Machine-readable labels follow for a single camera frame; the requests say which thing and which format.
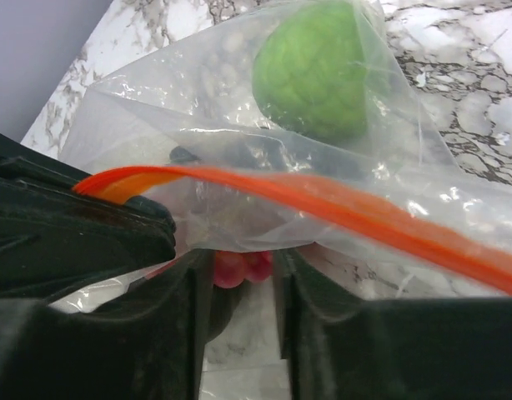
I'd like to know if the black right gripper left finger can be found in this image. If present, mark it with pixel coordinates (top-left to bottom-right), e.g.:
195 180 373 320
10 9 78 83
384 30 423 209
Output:
0 250 213 399

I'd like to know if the green fake vegetable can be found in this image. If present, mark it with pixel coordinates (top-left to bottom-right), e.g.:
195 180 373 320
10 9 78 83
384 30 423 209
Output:
252 1 390 146

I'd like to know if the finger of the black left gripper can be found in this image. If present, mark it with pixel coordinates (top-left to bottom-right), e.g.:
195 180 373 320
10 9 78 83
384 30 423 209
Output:
0 133 173 225
0 198 176 298

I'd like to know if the pink fake grape bunch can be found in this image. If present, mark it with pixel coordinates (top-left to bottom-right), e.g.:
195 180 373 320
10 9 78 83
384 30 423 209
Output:
213 251 273 289

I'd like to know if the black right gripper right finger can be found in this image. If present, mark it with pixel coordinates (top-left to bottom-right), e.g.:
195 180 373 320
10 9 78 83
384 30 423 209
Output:
273 250 512 400

